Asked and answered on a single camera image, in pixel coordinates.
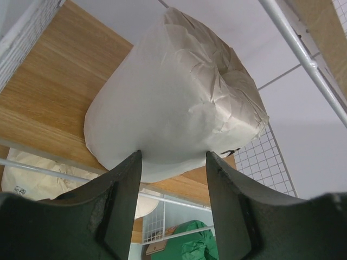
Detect middle wooden shelf board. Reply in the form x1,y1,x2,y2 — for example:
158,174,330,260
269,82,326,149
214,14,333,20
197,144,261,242
0,0,236,207

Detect white wire shelf rack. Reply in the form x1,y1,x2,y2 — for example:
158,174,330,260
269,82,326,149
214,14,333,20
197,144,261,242
0,0,347,246

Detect wooden shelf board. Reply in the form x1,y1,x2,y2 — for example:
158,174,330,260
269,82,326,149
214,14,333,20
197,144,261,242
131,217,144,244
0,0,236,207

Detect bottom wooden shelf board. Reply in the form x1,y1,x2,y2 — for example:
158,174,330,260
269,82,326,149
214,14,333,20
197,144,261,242
131,217,144,244

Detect cream paper roll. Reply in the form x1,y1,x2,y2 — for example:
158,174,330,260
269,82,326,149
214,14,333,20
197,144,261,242
1,148,98,200

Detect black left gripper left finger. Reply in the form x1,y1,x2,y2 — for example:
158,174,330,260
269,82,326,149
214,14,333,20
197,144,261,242
1,151,142,259

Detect unwrapped white paper roll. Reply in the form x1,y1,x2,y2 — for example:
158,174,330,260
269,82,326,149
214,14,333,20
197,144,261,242
134,196,159,219

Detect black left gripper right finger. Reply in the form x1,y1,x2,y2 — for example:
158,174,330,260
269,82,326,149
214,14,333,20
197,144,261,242
206,152,346,259

